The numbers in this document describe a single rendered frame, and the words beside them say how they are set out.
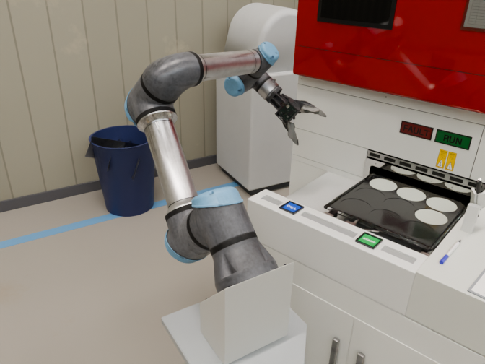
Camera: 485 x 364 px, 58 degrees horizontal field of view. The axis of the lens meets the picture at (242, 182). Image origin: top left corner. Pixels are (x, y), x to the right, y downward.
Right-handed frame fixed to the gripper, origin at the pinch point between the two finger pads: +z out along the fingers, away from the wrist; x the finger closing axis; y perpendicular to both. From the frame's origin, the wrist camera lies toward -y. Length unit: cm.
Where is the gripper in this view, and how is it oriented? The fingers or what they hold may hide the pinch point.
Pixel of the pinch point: (312, 131)
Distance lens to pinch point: 163.6
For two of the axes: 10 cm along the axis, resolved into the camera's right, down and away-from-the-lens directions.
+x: 6.2, -6.5, -4.3
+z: 6.9, 7.2, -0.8
